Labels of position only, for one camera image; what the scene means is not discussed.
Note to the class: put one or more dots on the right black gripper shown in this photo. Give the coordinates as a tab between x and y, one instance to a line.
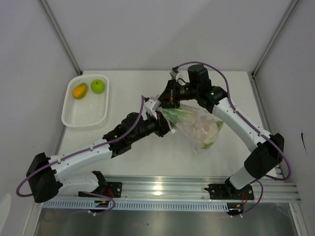
168	98

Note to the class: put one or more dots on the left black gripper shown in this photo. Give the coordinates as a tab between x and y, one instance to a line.
161	122

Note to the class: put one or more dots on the clear zip top bag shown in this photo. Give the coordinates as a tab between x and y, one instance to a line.
187	130

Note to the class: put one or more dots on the green leafy lettuce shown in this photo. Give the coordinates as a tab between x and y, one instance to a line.
177	117

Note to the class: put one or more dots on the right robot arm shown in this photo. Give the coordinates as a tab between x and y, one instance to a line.
266	149

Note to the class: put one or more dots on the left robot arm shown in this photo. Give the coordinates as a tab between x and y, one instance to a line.
51	176

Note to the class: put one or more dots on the green apple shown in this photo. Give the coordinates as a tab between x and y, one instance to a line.
98	86

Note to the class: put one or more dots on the white plastic basket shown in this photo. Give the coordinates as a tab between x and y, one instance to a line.
87	112

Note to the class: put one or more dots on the orange fruit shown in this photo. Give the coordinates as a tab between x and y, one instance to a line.
80	91

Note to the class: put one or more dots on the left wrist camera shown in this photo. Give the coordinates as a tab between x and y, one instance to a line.
152	107

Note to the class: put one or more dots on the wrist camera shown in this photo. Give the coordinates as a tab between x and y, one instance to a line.
152	107
175	73

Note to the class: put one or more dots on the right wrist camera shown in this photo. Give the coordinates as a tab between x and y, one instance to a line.
175	73

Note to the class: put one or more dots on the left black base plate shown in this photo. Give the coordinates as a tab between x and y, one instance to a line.
111	190

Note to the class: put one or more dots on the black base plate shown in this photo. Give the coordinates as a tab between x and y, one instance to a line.
224	192
111	190

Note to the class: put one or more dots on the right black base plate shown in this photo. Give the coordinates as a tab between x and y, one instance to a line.
224	192

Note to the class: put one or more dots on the slotted cable duct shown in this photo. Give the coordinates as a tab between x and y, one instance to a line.
142	205

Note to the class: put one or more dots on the aluminium mounting rail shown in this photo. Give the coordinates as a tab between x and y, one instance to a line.
192	189

